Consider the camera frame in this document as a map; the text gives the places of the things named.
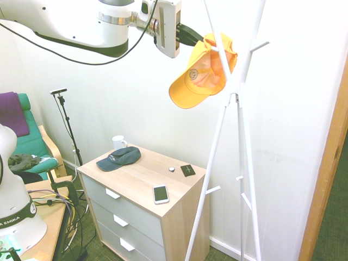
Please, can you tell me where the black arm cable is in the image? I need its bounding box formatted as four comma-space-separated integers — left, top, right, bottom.
0, 0, 160, 66

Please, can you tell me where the orange smiley baseball cap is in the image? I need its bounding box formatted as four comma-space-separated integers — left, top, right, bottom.
168, 32, 239, 110

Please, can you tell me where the dark green C-clamp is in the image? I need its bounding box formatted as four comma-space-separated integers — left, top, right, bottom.
46, 169, 80, 207

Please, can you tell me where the green cushioned wooden armchair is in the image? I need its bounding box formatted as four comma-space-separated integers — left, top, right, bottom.
0, 93, 67, 182

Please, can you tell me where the white coat rack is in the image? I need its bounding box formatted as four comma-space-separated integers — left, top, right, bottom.
184, 0, 271, 261

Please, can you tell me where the white ceramic mug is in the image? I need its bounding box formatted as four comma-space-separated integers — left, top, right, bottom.
111, 135, 129, 151

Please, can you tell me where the dark blue baseball cap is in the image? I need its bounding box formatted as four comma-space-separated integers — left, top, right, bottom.
96, 146, 142, 172

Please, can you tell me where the purple cloth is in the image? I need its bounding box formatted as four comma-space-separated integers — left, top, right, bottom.
0, 91, 30, 137

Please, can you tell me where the white smartphone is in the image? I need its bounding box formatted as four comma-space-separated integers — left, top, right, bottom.
152, 184, 170, 205

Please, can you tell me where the yellow cable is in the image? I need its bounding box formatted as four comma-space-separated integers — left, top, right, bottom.
32, 192, 77, 219

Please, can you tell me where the dark olive clothing pile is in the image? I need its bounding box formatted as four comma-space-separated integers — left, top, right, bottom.
7, 153, 41, 173

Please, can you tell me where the purple cable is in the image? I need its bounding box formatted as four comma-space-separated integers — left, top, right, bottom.
27, 189, 76, 221

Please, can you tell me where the light wood robot table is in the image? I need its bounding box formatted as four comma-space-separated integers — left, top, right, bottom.
20, 175, 74, 261

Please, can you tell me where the black tripod stand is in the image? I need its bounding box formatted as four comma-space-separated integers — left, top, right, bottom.
55, 94, 84, 167

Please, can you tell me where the grey drawer white handle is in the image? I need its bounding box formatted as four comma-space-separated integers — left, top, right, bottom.
80, 173, 165, 247
89, 198, 166, 261
96, 220, 167, 261

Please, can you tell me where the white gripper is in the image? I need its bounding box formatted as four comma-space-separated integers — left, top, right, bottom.
155, 0, 205, 59

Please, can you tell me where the light wood drawer chest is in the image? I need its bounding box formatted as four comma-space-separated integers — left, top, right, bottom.
77, 142, 210, 261

